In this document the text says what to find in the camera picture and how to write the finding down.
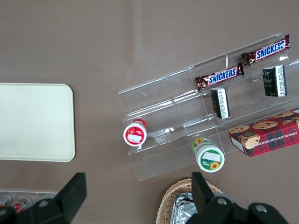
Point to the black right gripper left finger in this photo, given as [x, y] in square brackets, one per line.
[67, 198]

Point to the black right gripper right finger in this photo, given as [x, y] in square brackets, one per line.
[208, 203]

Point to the light wicker basket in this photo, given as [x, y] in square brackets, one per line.
[171, 193]

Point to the cream plastic tray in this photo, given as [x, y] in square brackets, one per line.
[35, 121]

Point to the clear acrylic bottle rack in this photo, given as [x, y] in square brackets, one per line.
[35, 193]

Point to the red cola bottle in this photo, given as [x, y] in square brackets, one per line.
[4, 200]
[23, 205]

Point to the green lid sunflower jar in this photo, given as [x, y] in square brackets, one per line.
[209, 157]

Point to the red tartan cookie box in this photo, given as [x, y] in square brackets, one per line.
[268, 135]

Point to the red lid jar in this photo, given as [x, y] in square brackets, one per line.
[135, 135]

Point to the small black white box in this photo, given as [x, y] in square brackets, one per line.
[274, 80]
[220, 102]

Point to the clear acrylic tiered shelf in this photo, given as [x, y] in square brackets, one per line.
[163, 105]

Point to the Snickers chocolate bar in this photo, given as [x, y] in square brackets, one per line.
[222, 75]
[268, 51]

